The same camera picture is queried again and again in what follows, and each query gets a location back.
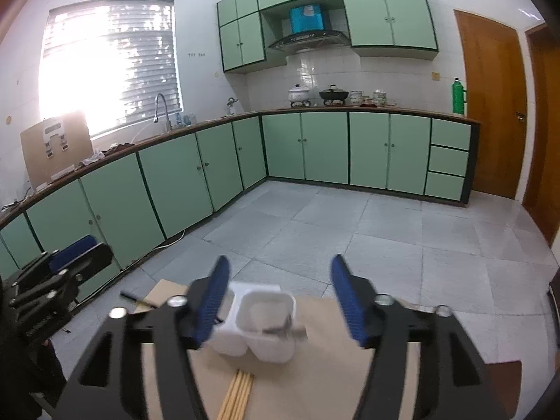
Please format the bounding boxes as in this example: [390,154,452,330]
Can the brown wooden door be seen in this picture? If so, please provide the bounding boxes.
[523,22,560,246]
[454,9,528,200]

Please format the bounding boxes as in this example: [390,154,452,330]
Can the white window blind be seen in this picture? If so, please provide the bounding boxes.
[39,0,184,138]

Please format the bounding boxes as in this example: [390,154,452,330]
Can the green wall cabinets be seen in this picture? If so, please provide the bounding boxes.
[216,0,439,74]

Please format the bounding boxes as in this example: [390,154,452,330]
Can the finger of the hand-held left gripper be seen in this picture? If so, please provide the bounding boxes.
[9,242,113,316]
[9,235,98,288]

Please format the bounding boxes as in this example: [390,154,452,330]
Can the dark wooden chopstick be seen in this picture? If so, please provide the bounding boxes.
[120,290,155,312]

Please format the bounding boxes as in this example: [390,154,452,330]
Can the white two-compartment utensil holder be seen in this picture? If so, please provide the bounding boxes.
[210,282,298,364]

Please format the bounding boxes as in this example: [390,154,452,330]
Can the white floor cable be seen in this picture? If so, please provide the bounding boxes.
[153,227,185,251]

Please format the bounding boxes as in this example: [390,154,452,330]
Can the green cabinet drawer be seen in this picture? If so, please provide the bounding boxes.
[425,171,467,200]
[429,145,470,177]
[431,118,472,149]

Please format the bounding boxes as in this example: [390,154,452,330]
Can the black range hood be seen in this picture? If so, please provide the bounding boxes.
[268,30,351,55]

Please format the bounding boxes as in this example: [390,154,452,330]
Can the black stand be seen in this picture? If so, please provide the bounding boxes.
[546,267,560,316]

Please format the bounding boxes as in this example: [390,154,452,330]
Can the black wok with lid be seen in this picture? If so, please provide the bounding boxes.
[318,83,351,101]

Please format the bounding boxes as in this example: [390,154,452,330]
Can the grey metal utensil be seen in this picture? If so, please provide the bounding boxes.
[261,315,308,341]

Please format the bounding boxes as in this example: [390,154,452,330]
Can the green thermos flask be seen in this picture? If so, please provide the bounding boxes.
[450,77,467,115]

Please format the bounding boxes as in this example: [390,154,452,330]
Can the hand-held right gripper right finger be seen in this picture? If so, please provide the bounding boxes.
[330,254,511,420]

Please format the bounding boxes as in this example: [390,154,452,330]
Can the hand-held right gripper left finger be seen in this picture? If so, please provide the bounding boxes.
[57,255,232,420]

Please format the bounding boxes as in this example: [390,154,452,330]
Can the chrome kitchen faucet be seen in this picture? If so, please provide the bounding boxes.
[153,93,172,132]

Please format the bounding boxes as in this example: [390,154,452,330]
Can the cardboard board with clips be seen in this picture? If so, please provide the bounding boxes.
[20,111,93,191]

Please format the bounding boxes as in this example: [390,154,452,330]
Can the blue wrapped hood chimney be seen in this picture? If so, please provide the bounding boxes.
[290,4,328,33]

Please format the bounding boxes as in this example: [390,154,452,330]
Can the dark cloth pile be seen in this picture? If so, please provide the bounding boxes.
[81,141,136,167]

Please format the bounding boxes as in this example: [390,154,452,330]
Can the green kitchen base cabinets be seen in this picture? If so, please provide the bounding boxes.
[0,111,482,289]

